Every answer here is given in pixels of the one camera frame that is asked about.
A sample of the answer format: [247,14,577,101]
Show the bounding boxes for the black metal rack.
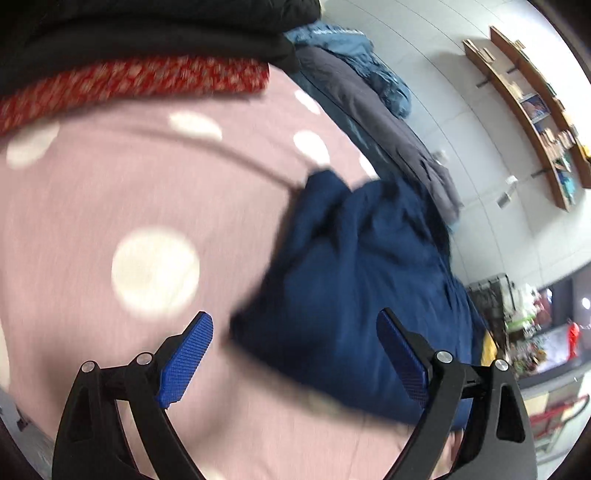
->
[467,273,516,345]

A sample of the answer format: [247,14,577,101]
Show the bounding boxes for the red floral folded cloth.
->
[1,56,270,134]

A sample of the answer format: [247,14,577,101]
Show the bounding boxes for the black folded garment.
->
[1,1,322,96]

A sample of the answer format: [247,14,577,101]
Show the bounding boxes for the wooden wall shelf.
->
[463,26,590,211]

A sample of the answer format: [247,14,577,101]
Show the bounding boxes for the grey quilt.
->
[294,47,463,230]

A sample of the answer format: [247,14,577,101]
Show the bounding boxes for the light blue blanket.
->
[284,20,412,119]

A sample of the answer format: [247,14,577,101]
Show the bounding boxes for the navy blue padded jacket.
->
[230,170,486,425]

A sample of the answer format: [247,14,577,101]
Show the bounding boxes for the pink polka dot bedsheet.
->
[0,62,459,480]

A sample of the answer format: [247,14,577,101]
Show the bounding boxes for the gold satin folded cloth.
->
[481,331,498,366]

